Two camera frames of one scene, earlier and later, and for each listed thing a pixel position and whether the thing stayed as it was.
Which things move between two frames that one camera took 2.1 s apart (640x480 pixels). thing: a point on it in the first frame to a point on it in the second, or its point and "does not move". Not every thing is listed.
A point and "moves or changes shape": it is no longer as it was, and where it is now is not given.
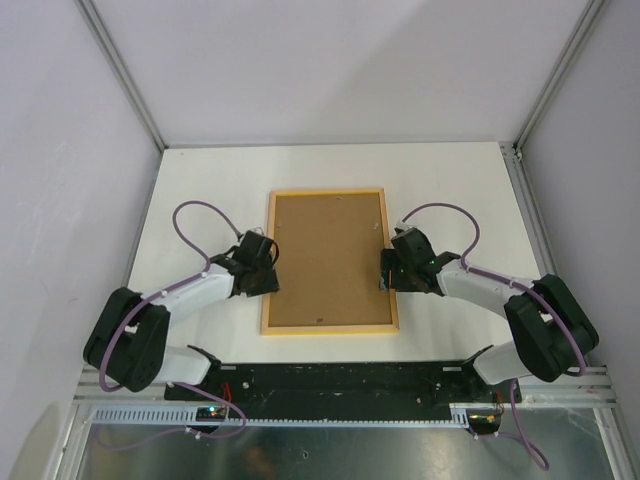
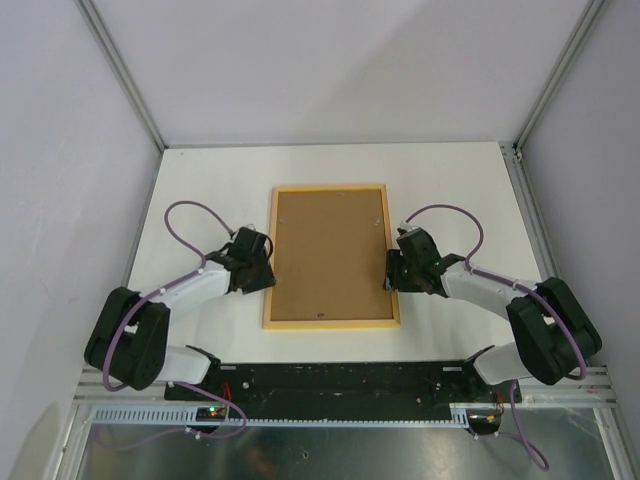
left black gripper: x=270 y=283 does not move
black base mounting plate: x=346 y=384 does not move
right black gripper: x=390 y=260 does not move
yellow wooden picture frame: x=378 y=328 moves or changes shape
